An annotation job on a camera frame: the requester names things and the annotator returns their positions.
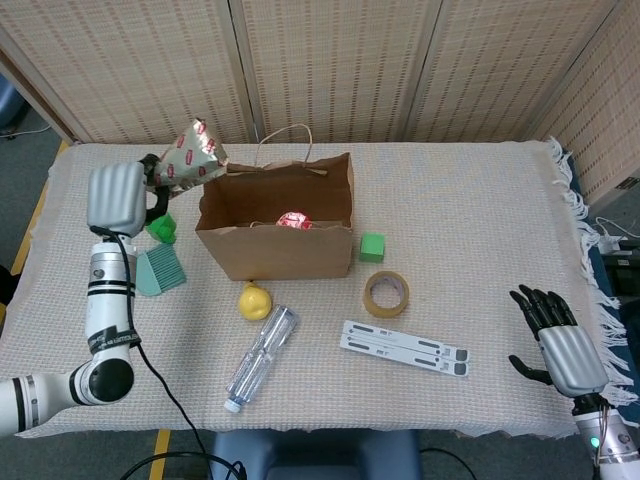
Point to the right black-silver robot hand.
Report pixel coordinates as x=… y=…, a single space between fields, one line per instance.
x=572 y=355

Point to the left black-silver robot hand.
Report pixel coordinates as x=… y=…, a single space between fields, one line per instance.
x=115 y=200

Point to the gold foil snack packet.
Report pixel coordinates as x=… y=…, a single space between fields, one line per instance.
x=192 y=160

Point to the yellow pear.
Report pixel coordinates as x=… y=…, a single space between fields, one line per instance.
x=255 y=302

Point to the green chip can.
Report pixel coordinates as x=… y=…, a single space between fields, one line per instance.
x=294 y=220

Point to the clear plastic water bottle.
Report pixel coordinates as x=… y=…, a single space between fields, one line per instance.
x=260 y=350

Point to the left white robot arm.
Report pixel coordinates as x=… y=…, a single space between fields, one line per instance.
x=107 y=310

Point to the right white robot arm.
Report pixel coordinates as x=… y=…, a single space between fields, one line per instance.
x=612 y=445

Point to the brown paper bag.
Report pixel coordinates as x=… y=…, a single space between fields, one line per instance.
x=280 y=255

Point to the green block with knob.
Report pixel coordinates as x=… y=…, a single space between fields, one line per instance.
x=162 y=230

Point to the teal plastic brush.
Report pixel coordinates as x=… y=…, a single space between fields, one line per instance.
x=160 y=270

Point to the black box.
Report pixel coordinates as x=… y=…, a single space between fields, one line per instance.
x=625 y=275

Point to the white power strip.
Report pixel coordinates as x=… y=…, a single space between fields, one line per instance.
x=610 y=242

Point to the woven folding screen panel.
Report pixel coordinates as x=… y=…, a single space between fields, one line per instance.
x=610 y=110
x=335 y=70
x=500 y=70
x=100 y=70

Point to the blue-grey office chair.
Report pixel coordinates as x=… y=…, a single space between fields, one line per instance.
x=9 y=102

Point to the beige woven tablecloth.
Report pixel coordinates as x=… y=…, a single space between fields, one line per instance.
x=475 y=225

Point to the white folding laptop stand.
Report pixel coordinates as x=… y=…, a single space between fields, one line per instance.
x=400 y=345

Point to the brass screen hinge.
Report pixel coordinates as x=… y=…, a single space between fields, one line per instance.
x=629 y=183

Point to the brown packing tape roll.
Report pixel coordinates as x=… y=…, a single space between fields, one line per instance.
x=370 y=300

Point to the green cube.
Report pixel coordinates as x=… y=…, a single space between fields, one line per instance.
x=372 y=247

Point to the blue padded seat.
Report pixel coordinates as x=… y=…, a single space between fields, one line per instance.
x=315 y=455

